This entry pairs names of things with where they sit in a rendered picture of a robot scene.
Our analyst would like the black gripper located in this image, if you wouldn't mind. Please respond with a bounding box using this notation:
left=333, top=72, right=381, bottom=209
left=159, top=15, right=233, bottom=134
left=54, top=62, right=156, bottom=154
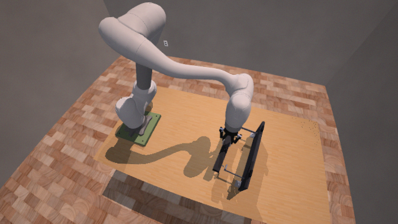
left=219, top=127, right=242, bottom=147

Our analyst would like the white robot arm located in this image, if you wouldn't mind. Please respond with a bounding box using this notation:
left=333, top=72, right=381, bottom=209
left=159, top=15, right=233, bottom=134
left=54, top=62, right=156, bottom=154
left=98, top=2, right=254, bottom=137

